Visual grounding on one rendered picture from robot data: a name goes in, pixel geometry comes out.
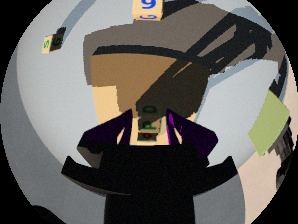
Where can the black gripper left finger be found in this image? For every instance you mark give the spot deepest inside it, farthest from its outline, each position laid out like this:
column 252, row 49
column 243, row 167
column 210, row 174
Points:
column 108, row 131

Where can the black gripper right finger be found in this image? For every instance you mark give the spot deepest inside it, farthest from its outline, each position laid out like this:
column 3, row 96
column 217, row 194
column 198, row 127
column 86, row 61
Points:
column 203, row 138

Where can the tan block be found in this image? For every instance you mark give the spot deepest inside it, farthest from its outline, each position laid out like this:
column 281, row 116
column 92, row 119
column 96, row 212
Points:
column 148, row 9
column 146, row 139
column 52, row 43
column 149, row 118

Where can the tan flat mat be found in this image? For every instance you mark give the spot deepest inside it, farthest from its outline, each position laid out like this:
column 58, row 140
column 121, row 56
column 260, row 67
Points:
column 122, row 81

